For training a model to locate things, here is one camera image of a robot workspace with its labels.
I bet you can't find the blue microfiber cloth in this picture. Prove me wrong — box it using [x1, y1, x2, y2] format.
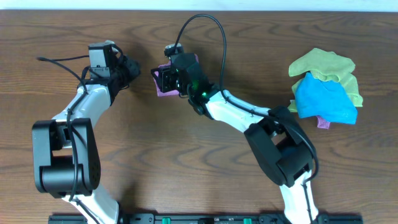
[295, 72, 358, 124]

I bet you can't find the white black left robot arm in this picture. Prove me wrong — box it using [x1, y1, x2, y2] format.
[32, 55, 141, 223]

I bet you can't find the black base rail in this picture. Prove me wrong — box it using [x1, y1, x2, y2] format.
[48, 213, 364, 224]

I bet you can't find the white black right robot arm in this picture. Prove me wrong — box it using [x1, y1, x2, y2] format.
[150, 53, 318, 223]

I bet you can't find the green microfiber cloth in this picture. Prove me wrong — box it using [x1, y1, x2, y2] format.
[288, 48, 363, 107]

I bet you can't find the purple microfiber cloth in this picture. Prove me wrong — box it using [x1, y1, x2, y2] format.
[150, 53, 204, 97]

